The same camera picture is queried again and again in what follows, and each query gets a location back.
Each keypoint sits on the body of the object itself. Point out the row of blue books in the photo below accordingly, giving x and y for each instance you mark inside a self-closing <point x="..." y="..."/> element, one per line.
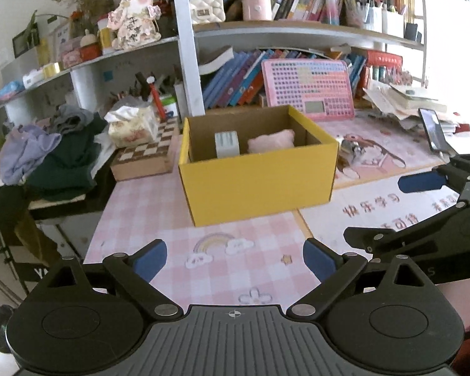
<point x="231" y="82"/>

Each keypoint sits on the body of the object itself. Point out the white pen holder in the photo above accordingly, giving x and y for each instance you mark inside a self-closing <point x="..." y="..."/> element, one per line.
<point x="385" y="21"/>

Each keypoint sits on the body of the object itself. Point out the grey cloth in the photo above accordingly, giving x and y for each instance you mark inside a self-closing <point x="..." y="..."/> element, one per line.
<point x="72" y="119"/>

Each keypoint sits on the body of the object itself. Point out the small grey toy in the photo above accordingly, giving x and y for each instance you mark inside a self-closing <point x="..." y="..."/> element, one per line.
<point x="351" y="149"/>

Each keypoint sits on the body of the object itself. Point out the yellow cardboard box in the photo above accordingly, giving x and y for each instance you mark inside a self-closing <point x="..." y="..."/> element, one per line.
<point x="258" y="188"/>

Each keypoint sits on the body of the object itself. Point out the white rectangular block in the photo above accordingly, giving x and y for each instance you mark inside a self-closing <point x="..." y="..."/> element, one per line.
<point x="227" y="145"/>

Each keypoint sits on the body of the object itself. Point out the red book box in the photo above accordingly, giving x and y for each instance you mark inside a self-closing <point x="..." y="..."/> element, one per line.
<point x="384" y="64"/>

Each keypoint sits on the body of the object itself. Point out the gradient pink bottle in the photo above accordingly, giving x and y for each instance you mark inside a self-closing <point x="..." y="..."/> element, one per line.
<point x="332" y="6"/>

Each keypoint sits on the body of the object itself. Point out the floral tissue pack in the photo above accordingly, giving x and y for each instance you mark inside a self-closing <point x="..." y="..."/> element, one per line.
<point x="131" y="125"/>

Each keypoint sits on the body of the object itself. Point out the dark green cloth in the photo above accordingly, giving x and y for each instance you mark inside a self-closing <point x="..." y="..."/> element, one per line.
<point x="66" y="168"/>

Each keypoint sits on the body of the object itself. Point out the small black box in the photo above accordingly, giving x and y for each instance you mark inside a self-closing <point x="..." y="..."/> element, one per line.
<point x="412" y="32"/>

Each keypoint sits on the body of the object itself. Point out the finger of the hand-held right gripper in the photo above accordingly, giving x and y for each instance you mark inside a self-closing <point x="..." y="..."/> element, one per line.
<point x="421" y="182"/>
<point x="384" y="235"/>

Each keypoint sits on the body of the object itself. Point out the pile of books and papers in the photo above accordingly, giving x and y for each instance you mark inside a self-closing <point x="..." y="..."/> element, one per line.
<point x="403" y="100"/>

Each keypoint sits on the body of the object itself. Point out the pink floral paper figure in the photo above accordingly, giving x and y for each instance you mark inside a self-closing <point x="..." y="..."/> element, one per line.
<point x="135" y="23"/>

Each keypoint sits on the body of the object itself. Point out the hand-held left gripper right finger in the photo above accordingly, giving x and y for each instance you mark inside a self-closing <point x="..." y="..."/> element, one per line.
<point x="320" y="260"/>

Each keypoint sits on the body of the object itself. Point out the purple cloth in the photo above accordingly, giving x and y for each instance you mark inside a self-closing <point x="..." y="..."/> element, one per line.
<point x="27" y="152"/>

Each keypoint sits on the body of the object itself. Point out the black smartphone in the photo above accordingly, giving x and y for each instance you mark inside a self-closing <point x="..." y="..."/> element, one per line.
<point x="432" y="129"/>

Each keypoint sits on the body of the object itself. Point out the small red box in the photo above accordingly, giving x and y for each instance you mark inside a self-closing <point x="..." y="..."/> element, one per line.
<point x="91" y="52"/>

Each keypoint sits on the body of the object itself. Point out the black picture frame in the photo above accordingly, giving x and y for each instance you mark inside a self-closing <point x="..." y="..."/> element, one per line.
<point x="23" y="41"/>

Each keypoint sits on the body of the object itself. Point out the white bookshelf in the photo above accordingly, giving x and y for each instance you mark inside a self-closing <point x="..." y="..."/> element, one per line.
<point x="186" y="47"/>

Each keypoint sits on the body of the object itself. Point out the green and white jar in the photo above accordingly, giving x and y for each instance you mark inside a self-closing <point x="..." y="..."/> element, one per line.
<point x="168" y="105"/>

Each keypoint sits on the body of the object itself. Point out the pink printed tablecloth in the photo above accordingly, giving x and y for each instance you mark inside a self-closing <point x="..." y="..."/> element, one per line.
<point x="227" y="258"/>

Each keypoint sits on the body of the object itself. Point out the pink plush toy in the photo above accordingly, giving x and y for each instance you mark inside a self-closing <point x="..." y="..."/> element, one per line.
<point x="270" y="141"/>

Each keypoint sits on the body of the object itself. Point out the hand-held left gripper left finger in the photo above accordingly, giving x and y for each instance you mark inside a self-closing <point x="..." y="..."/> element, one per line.
<point x="150" y="260"/>

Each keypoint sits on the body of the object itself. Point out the pink learning tablet toy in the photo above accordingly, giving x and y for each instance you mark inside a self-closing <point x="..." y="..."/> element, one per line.
<point x="309" y="82"/>

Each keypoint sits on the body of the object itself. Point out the white quilted handbag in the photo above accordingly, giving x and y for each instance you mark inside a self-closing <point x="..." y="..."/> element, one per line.
<point x="206" y="8"/>

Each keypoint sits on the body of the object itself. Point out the wooden chessboard box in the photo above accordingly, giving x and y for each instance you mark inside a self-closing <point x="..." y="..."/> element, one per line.
<point x="149" y="152"/>

